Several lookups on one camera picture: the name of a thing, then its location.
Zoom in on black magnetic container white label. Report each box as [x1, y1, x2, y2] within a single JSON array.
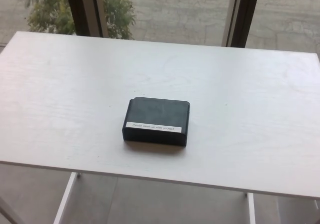
[[121, 97, 191, 147]]

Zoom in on white desk leg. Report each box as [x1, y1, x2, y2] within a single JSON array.
[[53, 172, 82, 224], [243, 193, 257, 224]]

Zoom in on dark window mullion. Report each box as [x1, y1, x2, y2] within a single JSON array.
[[64, 0, 110, 38], [221, 0, 262, 48]]

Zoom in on green tree outside window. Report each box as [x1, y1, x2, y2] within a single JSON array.
[[22, 0, 137, 40]]

